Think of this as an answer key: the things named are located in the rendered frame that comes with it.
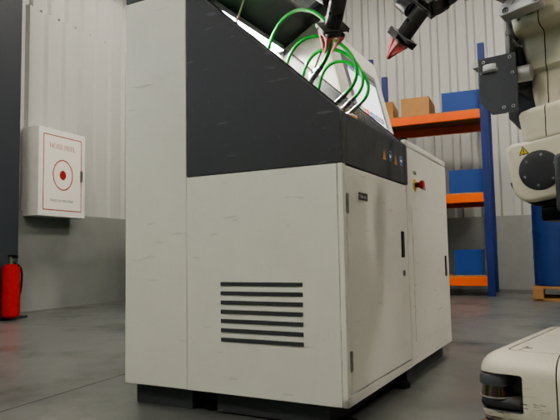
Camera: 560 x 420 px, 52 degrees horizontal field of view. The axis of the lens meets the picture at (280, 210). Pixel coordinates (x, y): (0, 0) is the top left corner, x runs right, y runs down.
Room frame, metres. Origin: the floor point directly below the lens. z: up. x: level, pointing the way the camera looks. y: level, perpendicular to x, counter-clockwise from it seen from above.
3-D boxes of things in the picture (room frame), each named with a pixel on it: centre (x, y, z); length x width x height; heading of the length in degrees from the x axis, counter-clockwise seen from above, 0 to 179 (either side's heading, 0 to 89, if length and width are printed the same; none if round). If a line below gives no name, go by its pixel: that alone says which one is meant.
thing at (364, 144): (2.02, -0.33, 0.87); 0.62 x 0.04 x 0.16; 152
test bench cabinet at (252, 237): (2.15, -0.10, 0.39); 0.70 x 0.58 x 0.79; 152
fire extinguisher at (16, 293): (5.01, 2.33, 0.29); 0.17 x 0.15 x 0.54; 157
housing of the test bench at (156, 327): (2.66, 0.12, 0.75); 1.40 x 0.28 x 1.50; 152
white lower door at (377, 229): (2.01, -0.35, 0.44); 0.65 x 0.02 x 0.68; 152
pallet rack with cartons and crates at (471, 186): (7.62, -1.35, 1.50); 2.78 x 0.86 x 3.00; 67
